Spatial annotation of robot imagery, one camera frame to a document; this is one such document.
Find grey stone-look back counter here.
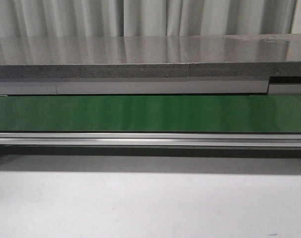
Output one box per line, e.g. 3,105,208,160
0,34,301,79

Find green conveyor belt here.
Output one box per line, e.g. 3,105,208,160
0,95,301,133

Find grey conveyor rear side panel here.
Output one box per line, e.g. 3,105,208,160
0,76,301,95

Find white pleated curtain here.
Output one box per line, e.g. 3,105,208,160
0,0,297,37

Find aluminium conveyor front rail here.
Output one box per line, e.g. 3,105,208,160
0,132,301,148

